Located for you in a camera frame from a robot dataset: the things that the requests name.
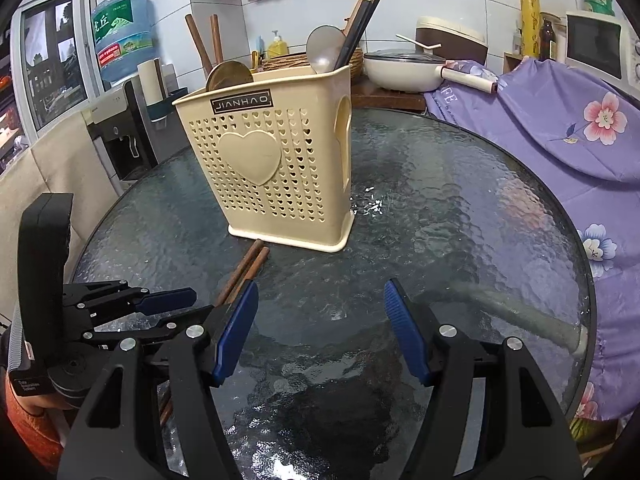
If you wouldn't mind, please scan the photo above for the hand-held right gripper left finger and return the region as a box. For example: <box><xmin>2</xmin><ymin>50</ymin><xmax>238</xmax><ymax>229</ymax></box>
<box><xmin>57</xmin><ymin>280</ymin><xmax>260</xmax><ymax>480</ymax></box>

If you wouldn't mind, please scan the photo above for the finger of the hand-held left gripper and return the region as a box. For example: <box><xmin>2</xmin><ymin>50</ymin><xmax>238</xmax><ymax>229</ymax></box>
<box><xmin>75</xmin><ymin>282</ymin><xmax>197</xmax><ymax>318</ymax></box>
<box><xmin>85</xmin><ymin>305</ymin><xmax>221</xmax><ymax>358</ymax></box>

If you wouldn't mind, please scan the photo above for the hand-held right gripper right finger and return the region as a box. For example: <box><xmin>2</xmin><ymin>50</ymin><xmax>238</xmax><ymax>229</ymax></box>
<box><xmin>384</xmin><ymin>277</ymin><xmax>583</xmax><ymax>480</ymax></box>

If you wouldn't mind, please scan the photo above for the brown wooden chopstick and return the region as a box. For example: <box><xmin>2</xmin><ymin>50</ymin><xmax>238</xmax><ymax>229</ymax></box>
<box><xmin>160</xmin><ymin>246</ymin><xmax>271</xmax><ymax>426</ymax></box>
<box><xmin>215</xmin><ymin>239</ymin><xmax>265</xmax><ymax>307</ymax></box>
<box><xmin>185</xmin><ymin>14</ymin><xmax>216</xmax><ymax>78</ymax></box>
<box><xmin>210</xmin><ymin>14</ymin><xmax>224</xmax><ymax>66</ymax></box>

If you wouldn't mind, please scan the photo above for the beige plastic utensil basket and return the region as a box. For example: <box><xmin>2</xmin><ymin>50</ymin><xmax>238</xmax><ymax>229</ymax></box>
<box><xmin>172</xmin><ymin>65</ymin><xmax>354</xmax><ymax>253</ymax></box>

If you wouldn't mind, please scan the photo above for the silver metal spoon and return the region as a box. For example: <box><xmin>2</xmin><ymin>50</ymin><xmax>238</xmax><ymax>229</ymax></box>
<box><xmin>306</xmin><ymin>25</ymin><xmax>349</xmax><ymax>75</ymax></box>

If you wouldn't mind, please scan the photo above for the black chopstick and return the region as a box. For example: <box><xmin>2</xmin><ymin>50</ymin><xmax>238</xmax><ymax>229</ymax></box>
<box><xmin>340</xmin><ymin>0</ymin><xmax>386</xmax><ymax>71</ymax></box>
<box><xmin>346</xmin><ymin>0</ymin><xmax>391</xmax><ymax>68</ymax></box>

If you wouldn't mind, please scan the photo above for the beige cloth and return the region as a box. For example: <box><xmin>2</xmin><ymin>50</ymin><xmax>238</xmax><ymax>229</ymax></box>
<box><xmin>0</xmin><ymin>105</ymin><xmax>126</xmax><ymax>321</ymax></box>

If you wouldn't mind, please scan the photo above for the white water dispenser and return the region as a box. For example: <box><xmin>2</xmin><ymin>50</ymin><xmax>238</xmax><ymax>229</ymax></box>
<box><xmin>82</xmin><ymin>80</ymin><xmax>167</xmax><ymax>184</ymax></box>

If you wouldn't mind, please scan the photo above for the white framed window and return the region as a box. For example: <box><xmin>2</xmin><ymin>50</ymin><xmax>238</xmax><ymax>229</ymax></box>
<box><xmin>10</xmin><ymin>0</ymin><xmax>99</xmax><ymax>134</ymax></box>

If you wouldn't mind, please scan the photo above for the gold metal spoon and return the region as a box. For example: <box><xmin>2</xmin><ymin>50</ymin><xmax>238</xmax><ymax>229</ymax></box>
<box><xmin>206</xmin><ymin>60</ymin><xmax>255</xmax><ymax>94</ymax></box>

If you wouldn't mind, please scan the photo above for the wooden vanity table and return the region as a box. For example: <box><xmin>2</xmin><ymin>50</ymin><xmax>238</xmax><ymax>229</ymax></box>
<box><xmin>350</xmin><ymin>80</ymin><xmax>427</xmax><ymax>114</ymax></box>

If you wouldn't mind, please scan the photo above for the blue water jug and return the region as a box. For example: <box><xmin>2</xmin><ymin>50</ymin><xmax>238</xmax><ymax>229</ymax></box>
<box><xmin>91</xmin><ymin>0</ymin><xmax>156</xmax><ymax>84</ymax></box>

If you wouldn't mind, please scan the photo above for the white frying pan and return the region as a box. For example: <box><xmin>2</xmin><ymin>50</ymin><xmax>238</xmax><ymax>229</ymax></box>
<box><xmin>363</xmin><ymin>52</ymin><xmax>499</xmax><ymax>96</ymax></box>

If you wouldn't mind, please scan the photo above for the purple floral cloth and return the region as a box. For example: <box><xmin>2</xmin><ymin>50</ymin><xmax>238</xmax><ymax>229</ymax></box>
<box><xmin>422</xmin><ymin>57</ymin><xmax>640</xmax><ymax>422</ymax></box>

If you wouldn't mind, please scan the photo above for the woven-look wash basin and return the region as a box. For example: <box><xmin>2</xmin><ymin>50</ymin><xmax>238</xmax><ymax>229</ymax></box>
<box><xmin>260</xmin><ymin>47</ymin><xmax>365</xmax><ymax>81</ymax></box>

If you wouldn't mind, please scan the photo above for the yellow soap bottle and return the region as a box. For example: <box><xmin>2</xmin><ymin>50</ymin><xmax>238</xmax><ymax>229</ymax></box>
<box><xmin>267</xmin><ymin>30</ymin><xmax>290</xmax><ymax>60</ymax></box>

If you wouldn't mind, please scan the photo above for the glass pan lid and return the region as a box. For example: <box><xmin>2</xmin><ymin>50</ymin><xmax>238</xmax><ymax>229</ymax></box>
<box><xmin>365</xmin><ymin>48</ymin><xmax>447</xmax><ymax>64</ymax></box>

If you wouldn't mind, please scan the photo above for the wooden box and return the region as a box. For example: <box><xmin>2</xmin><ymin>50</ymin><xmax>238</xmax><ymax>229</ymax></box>
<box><xmin>502</xmin><ymin>52</ymin><xmax>532</xmax><ymax>76</ymax></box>

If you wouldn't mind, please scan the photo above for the white and brown rice cooker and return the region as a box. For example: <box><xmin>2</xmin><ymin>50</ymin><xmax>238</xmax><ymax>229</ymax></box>
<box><xmin>416</xmin><ymin>16</ymin><xmax>489</xmax><ymax>61</ymax></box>

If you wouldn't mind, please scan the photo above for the dark glass bottle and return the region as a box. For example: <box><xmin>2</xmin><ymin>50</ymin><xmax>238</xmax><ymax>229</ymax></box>
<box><xmin>540</xmin><ymin>19</ymin><xmax>557</xmax><ymax>61</ymax></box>

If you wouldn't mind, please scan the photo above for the yellow wrap roll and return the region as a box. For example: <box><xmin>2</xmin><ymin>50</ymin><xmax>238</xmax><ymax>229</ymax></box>
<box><xmin>519</xmin><ymin>0</ymin><xmax>544</xmax><ymax>59</ymax></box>

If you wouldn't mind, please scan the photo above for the white microwave oven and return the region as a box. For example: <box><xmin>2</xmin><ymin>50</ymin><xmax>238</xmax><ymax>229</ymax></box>
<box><xmin>565</xmin><ymin>10</ymin><xmax>640</xmax><ymax>84</ymax></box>

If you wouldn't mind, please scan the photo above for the teal wall holder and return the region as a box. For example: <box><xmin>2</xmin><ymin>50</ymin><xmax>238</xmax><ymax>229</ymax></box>
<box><xmin>150</xmin><ymin>89</ymin><xmax>190</xmax><ymax>126</ymax></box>

